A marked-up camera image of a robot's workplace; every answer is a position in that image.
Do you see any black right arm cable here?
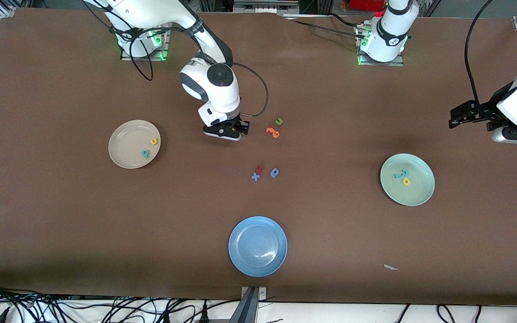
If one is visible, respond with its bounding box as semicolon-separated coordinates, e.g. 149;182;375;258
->
83;0;269;118

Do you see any red box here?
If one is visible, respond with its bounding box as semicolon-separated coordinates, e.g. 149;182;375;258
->
349;0;387;12

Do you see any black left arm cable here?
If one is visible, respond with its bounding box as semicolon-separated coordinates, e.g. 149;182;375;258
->
464;0;495;106

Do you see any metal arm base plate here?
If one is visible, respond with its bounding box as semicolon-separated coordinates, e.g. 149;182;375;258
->
120;27;171;61
355;25;405;67

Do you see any beige round plate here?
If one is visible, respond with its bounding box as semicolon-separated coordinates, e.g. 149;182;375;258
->
108;119;162;170

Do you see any aluminium table edge profile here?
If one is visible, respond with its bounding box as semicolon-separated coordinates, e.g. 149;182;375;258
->
229;286;268;323

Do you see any light green round plate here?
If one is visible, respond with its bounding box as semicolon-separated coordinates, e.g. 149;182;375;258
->
380;153;436;207

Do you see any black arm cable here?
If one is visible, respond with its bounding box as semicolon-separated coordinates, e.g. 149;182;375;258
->
83;0;269;118
464;0;495;106

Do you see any brown table cover sheet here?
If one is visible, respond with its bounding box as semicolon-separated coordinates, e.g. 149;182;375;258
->
0;7;517;306

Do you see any grey metal box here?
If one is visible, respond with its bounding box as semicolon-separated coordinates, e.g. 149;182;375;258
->
233;0;300;15

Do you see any blue round plate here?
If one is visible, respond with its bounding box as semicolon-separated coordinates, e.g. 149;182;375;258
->
228;216;288;277

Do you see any black base supply cable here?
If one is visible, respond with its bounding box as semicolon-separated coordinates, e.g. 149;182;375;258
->
283;13;362;39

